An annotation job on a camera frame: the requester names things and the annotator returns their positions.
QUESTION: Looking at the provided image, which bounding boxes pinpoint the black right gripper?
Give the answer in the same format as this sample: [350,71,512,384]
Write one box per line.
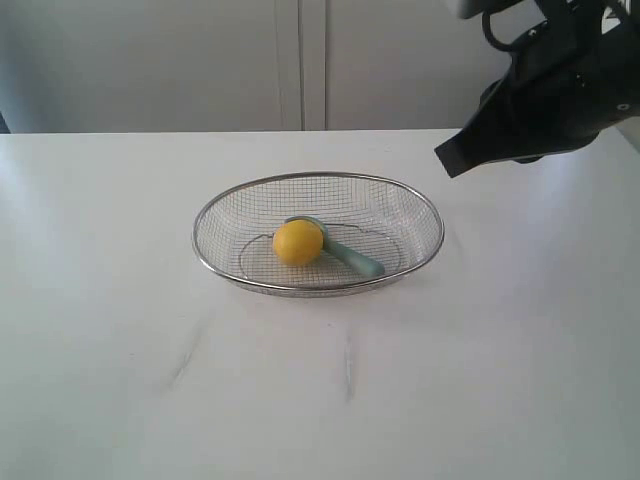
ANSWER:
[435,1,639,178]

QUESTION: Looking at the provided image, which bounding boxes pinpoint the yellow lemon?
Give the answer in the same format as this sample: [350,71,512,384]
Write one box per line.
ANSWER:
[272,219,324,266]

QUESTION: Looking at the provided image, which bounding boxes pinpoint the metal wire mesh basket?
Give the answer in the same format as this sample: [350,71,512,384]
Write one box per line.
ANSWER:
[192,171,445,297]

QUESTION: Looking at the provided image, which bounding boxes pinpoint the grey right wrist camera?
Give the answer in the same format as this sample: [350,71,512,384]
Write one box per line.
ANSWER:
[444,0,520,19]

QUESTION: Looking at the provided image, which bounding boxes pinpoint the teal handled peeler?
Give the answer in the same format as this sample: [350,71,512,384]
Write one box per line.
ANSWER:
[284,216,385,278]

